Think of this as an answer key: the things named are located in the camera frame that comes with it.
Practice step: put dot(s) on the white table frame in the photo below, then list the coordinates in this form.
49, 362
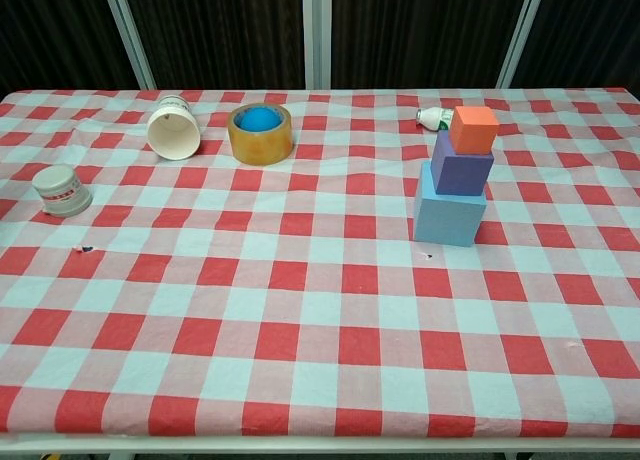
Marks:
320, 446

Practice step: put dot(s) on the purple foam cube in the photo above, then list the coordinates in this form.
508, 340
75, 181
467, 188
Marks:
462, 175

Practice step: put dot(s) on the white plastic bottle green label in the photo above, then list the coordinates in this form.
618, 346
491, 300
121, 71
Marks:
434, 118

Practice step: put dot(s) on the small white jar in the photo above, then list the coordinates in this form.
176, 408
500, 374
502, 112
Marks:
60, 190

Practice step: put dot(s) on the red white checkered tablecloth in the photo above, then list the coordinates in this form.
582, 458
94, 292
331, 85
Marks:
300, 320

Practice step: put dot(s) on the brown packing tape roll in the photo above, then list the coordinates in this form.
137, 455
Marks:
260, 147

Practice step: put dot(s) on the blue ball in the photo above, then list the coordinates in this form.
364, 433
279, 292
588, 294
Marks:
257, 120

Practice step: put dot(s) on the orange foam cube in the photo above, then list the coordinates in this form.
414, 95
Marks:
475, 130

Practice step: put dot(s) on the white paper cup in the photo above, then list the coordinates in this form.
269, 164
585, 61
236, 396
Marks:
172, 135

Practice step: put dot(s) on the light blue foam cube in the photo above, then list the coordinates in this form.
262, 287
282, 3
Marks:
447, 220

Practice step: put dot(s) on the white partition post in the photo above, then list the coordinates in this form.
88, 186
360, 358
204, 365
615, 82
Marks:
522, 35
316, 35
127, 35

